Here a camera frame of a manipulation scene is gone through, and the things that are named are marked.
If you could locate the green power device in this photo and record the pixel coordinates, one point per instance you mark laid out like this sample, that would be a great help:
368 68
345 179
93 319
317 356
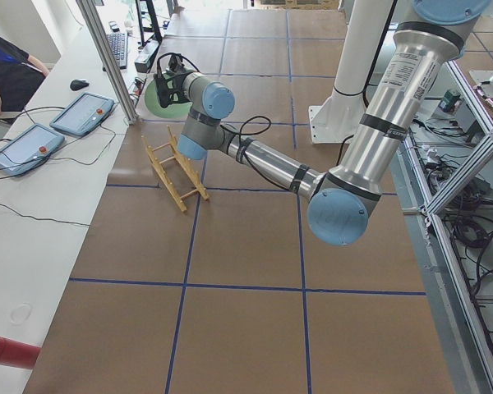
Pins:
449 100

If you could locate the near blue teach pendant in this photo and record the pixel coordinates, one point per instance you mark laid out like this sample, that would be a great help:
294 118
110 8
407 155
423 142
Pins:
29 150

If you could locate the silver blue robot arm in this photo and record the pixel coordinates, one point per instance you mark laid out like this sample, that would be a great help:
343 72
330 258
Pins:
342 199

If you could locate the blue teach pendant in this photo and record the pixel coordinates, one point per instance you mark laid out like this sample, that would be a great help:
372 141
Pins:
83 114
29 150

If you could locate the wooden dish rack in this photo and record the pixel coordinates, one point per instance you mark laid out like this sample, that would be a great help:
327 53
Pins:
169 164

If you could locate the black keyboard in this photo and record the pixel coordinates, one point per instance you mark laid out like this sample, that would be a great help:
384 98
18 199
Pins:
118 43

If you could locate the person in black shirt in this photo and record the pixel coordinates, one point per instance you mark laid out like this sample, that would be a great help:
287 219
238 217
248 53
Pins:
21 74

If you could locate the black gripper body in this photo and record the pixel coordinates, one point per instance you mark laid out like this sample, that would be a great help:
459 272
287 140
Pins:
173 89

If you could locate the red cylinder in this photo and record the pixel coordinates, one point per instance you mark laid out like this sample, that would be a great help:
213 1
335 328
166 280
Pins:
18 354

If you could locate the far blue teach pendant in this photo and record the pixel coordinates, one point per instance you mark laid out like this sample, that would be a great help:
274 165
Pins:
83 114

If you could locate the black computer mouse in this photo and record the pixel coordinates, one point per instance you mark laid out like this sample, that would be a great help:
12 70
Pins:
78 84

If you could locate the aluminium frame post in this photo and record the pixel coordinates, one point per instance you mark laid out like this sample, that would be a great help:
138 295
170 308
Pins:
94 24

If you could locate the aluminium frame rail right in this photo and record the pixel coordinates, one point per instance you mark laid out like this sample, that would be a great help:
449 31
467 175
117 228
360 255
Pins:
447 166

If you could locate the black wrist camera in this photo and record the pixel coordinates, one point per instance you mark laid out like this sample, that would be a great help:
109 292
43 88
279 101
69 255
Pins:
175 63

